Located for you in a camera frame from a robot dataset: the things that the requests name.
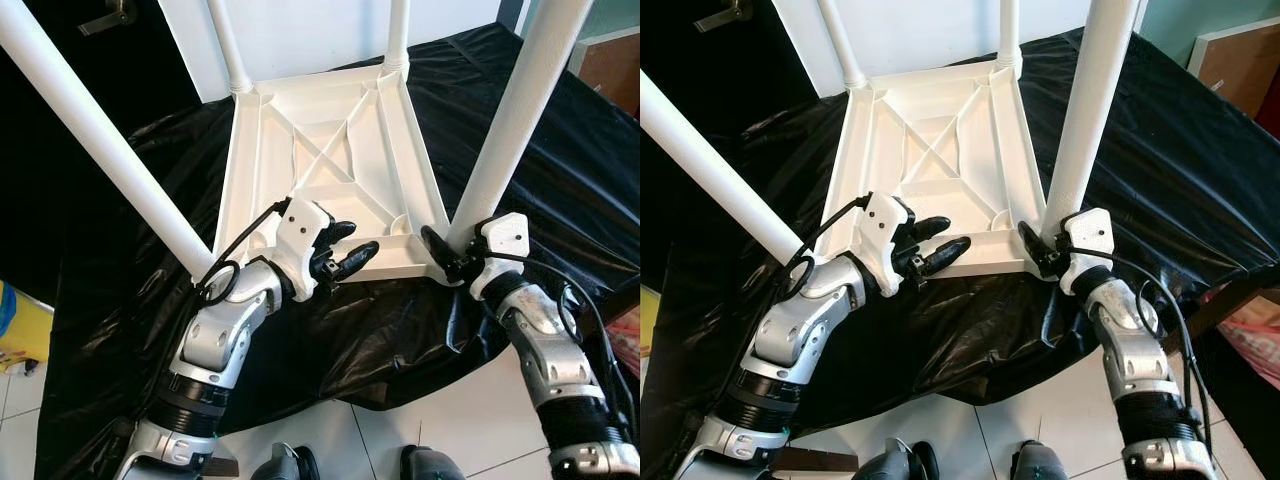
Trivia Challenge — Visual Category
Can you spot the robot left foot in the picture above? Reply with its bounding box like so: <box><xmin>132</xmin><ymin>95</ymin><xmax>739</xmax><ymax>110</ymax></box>
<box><xmin>855</xmin><ymin>438</ymin><xmax>941</xmax><ymax>480</ymax></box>
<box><xmin>250</xmin><ymin>443</ymin><xmax>321</xmax><ymax>480</ymax></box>

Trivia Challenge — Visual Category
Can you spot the yellow plastic container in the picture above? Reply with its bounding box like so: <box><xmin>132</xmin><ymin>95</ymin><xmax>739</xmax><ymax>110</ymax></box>
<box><xmin>640</xmin><ymin>285</ymin><xmax>661</xmax><ymax>351</ymax></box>
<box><xmin>0</xmin><ymin>280</ymin><xmax>53</xmax><ymax>369</ymax></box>

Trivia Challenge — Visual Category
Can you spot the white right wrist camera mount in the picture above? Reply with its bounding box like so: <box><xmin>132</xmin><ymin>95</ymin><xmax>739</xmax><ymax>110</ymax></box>
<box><xmin>1058</xmin><ymin>208</ymin><xmax>1116</xmax><ymax>296</ymax></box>
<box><xmin>468</xmin><ymin>213</ymin><xmax>531</xmax><ymax>301</ymax></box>

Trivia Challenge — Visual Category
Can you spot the brown wooden cabinet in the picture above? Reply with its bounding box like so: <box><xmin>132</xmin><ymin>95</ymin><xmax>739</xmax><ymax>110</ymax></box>
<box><xmin>570</xmin><ymin>28</ymin><xmax>641</xmax><ymax>111</ymax></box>
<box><xmin>1188</xmin><ymin>18</ymin><xmax>1280</xmax><ymax>116</ymax></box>

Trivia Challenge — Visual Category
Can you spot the black plastic cover sheet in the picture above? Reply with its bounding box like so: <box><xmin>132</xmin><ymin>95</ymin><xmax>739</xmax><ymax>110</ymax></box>
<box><xmin>35</xmin><ymin>22</ymin><xmax>641</xmax><ymax>480</ymax></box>
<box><xmin>640</xmin><ymin>25</ymin><xmax>1280</xmax><ymax>471</ymax></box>

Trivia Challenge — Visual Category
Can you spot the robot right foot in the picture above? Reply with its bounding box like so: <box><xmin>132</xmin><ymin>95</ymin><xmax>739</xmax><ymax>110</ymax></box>
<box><xmin>1010</xmin><ymin>440</ymin><xmax>1071</xmax><ymax>480</ymax></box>
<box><xmin>400</xmin><ymin>445</ymin><xmax>466</xmax><ymax>480</ymax></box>

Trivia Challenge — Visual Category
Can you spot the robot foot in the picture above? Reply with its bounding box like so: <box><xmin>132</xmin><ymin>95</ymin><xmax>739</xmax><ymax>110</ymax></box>
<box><xmin>1010</xmin><ymin>440</ymin><xmax>1071</xmax><ymax>480</ymax></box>
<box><xmin>250</xmin><ymin>443</ymin><xmax>321</xmax><ymax>480</ymax></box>
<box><xmin>855</xmin><ymin>438</ymin><xmax>941</xmax><ymax>480</ymax></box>
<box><xmin>400</xmin><ymin>445</ymin><xmax>466</xmax><ymax>480</ymax></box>

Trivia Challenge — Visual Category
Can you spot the red plastic bag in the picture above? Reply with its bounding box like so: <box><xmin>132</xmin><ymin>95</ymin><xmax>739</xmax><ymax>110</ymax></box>
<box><xmin>1200</xmin><ymin>290</ymin><xmax>1280</xmax><ymax>391</ymax></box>
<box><xmin>605</xmin><ymin>305</ymin><xmax>641</xmax><ymax>376</ymax></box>

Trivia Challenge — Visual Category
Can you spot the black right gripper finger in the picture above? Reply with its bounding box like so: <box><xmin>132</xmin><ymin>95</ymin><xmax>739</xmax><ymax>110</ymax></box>
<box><xmin>1018</xmin><ymin>221</ymin><xmax>1053</xmax><ymax>276</ymax></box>
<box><xmin>420</xmin><ymin>225</ymin><xmax>463</xmax><ymax>281</ymax></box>

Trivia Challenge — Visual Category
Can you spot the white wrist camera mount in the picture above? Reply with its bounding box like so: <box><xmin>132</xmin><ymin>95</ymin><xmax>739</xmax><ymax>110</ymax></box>
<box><xmin>858</xmin><ymin>193</ymin><xmax>913</xmax><ymax>298</ymax></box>
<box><xmin>272</xmin><ymin>198</ymin><xmax>333</xmax><ymax>301</ymax></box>
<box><xmin>1058</xmin><ymin>208</ymin><xmax>1116</xmax><ymax>296</ymax></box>
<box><xmin>468</xmin><ymin>213</ymin><xmax>531</xmax><ymax>301</ymax></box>

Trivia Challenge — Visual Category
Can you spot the dark wooden table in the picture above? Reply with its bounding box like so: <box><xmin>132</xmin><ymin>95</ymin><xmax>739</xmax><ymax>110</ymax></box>
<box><xmin>590</xmin><ymin>290</ymin><xmax>641</xmax><ymax>331</ymax></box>
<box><xmin>1165</xmin><ymin>275</ymin><xmax>1280</xmax><ymax>351</ymax></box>

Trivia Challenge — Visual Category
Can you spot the brass door handle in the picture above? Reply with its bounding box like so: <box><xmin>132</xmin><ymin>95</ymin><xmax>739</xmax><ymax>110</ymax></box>
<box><xmin>695</xmin><ymin>0</ymin><xmax>753</xmax><ymax>33</ymax></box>
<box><xmin>78</xmin><ymin>0</ymin><xmax>136</xmax><ymax>38</ymax></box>

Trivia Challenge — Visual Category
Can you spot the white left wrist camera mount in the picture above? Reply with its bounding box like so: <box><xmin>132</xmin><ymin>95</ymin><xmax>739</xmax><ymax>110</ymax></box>
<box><xmin>272</xmin><ymin>198</ymin><xmax>333</xmax><ymax>301</ymax></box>
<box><xmin>858</xmin><ymin>193</ymin><xmax>913</xmax><ymax>298</ymax></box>

